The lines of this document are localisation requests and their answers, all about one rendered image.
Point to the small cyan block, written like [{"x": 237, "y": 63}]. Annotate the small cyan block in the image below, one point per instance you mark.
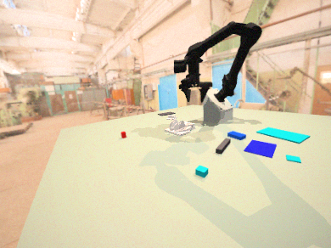
[{"x": 201, "y": 171}]

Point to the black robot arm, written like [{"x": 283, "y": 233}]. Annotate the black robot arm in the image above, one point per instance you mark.
[{"x": 249, "y": 35}]

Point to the small blue block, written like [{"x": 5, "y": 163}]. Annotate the small blue block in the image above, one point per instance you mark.
[{"x": 236, "y": 135}]

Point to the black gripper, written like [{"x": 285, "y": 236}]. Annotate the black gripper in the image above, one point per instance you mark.
[{"x": 205, "y": 86}]

